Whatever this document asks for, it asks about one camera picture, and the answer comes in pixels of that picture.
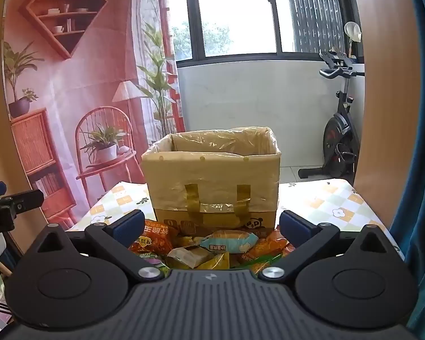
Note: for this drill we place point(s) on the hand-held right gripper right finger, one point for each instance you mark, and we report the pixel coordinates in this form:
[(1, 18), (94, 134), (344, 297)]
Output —
[(295, 227)]

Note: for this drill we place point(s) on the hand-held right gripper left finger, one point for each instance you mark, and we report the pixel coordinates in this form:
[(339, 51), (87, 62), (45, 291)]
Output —
[(129, 226)]

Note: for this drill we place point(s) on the pile of snack packets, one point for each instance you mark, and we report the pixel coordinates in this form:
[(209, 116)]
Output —
[(219, 244)]

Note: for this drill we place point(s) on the cardboard box with plastic liner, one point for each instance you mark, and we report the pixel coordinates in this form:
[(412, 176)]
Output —
[(212, 170)]

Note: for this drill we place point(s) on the checkered flower tablecloth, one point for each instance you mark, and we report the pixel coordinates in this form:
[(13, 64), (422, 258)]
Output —
[(326, 202)]

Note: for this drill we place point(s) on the black exercise bike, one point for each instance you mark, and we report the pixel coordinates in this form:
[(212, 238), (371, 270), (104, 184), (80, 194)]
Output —
[(336, 134)]

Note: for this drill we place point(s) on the printed pink room backdrop cloth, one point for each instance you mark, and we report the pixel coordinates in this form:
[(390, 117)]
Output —
[(74, 95)]

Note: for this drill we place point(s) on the white round lamp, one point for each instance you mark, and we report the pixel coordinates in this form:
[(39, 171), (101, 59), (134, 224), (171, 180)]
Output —
[(352, 30)]

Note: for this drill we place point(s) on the black framed window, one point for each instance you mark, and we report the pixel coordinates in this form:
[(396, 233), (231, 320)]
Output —
[(230, 14)]

